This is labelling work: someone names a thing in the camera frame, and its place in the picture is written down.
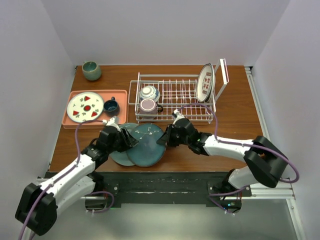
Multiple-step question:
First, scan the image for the blue floral ceramic bowl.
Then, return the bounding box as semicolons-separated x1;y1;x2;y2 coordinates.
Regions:
139;85;161;102

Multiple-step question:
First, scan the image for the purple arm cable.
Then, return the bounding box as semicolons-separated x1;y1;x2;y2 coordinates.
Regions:
18;119;115;240
172;102;300;215

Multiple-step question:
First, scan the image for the watermelon pattern white plate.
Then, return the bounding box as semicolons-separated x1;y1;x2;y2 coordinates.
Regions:
66;91;105;123

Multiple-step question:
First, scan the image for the white wire dish rack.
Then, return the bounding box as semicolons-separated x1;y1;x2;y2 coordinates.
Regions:
127;58;229;123

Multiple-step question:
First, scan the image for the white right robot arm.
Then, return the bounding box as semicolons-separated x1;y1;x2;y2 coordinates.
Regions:
157;118;288;197

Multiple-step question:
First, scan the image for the grey-green beaded rim plate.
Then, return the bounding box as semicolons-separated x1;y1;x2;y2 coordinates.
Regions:
109;122;138;167

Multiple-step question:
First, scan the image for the green ceramic cup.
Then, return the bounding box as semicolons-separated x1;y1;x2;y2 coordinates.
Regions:
81;61;102;81

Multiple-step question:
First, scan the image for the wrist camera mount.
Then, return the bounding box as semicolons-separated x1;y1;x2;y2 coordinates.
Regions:
172;109;185;125
102;116;120;131

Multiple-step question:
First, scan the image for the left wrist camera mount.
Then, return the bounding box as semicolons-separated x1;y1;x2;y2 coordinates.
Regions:
102;116;120;131

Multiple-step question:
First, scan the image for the salmon pink tray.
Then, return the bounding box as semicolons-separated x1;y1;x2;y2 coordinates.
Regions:
62;89;129;129

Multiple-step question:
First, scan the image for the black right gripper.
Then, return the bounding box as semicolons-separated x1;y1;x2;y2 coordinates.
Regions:
157;124;190;148

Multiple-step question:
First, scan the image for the red Chinese text white plate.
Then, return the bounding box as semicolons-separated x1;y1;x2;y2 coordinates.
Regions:
196;63;212;103

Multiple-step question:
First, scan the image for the teal glazed floral plate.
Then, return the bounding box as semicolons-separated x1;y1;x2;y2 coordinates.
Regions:
127;123;166;168

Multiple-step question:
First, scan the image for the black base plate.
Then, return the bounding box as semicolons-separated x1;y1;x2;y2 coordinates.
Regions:
74;171;252;208

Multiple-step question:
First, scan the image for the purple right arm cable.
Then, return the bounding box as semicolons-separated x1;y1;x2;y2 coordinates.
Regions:
172;102;300;215

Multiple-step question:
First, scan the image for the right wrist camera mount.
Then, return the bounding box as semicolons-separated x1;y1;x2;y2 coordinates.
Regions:
172;109;185;125

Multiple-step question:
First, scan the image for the green rimmed white plate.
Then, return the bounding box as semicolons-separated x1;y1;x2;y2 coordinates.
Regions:
210;63;216;100

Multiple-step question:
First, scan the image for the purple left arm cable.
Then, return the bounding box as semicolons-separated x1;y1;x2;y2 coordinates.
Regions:
18;119;115;240

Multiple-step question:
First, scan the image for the dark blue small mug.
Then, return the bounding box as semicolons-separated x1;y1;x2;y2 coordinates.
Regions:
103;96;120;118

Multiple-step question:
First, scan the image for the purple mug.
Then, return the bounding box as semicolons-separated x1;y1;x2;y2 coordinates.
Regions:
139;98;163;120

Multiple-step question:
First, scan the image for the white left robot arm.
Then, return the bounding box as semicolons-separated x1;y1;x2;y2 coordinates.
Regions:
15;123;138;240

